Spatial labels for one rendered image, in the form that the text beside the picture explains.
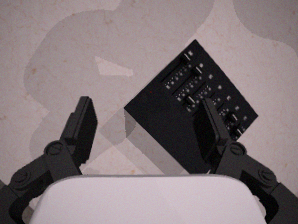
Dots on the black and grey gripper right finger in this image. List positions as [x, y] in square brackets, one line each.
[216, 147]

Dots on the black lighting desk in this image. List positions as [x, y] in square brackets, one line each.
[166, 108]

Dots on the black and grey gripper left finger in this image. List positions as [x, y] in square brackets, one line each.
[62, 158]

